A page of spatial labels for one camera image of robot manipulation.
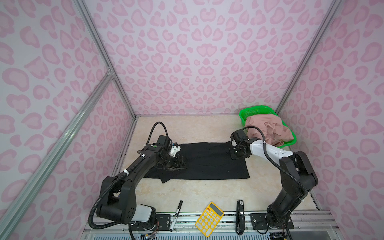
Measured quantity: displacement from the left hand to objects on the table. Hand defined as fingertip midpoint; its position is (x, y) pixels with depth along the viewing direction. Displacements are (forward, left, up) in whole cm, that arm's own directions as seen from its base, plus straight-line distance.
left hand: (183, 164), depth 83 cm
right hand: (+9, -30, -6) cm, 32 cm away
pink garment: (+20, -57, +1) cm, 61 cm away
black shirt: (+8, -16, -12) cm, 22 cm away
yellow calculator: (-25, -13, -8) cm, 30 cm away
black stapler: (-27, -28, -8) cm, 39 cm away
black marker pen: (-23, +3, -9) cm, 25 cm away
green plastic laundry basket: (+45, -61, -4) cm, 76 cm away
